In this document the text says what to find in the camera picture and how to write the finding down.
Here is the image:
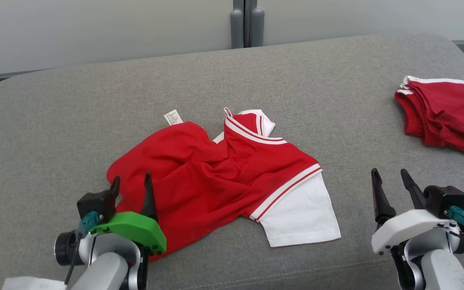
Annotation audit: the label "red shorts with white trim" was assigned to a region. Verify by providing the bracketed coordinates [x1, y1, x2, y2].
[394, 75, 464, 159]

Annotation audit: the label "grey fabric sofa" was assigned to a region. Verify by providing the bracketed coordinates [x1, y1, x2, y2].
[0, 33, 464, 290]

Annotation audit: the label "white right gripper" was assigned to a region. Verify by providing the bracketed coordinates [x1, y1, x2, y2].
[371, 168, 464, 290]

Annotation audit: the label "red white-sleeved shirt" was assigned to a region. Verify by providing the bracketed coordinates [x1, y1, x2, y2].
[106, 108, 342, 262]

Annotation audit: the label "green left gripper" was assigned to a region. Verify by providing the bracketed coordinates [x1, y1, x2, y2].
[89, 172, 167, 290]

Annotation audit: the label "teal left camera connector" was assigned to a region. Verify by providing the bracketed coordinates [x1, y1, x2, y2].
[78, 211, 103, 238]

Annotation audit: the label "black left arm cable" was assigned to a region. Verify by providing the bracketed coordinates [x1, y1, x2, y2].
[64, 237, 80, 285]

